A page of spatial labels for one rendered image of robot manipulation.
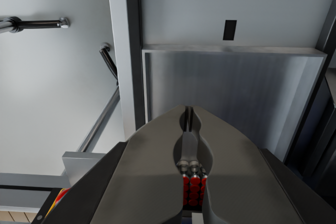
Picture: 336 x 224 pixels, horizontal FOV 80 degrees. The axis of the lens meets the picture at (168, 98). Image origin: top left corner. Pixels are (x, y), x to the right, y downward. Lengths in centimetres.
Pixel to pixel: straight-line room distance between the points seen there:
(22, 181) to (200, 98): 51
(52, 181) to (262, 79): 55
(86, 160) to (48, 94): 116
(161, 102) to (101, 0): 97
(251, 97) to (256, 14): 14
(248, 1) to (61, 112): 151
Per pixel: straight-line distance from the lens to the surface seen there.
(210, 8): 33
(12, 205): 64
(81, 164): 53
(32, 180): 67
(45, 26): 133
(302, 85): 39
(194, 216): 40
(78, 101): 155
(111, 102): 100
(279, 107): 41
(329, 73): 41
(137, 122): 38
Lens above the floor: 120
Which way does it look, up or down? 61 degrees down
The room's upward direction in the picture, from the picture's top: 174 degrees counter-clockwise
